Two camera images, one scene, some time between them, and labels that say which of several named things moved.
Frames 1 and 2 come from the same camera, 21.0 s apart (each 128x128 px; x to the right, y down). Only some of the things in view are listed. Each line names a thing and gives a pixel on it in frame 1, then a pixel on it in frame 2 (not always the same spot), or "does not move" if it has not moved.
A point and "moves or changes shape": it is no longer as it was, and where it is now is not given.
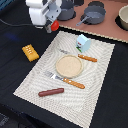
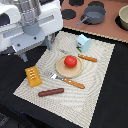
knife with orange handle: x=87 y=57 does not move
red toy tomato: x=55 y=25 moves or changes shape
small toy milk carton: x=83 y=43 does not move
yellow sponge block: x=30 y=52 to x=33 y=76
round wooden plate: x=69 y=66 does not move
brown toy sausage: x=51 y=91 does not move
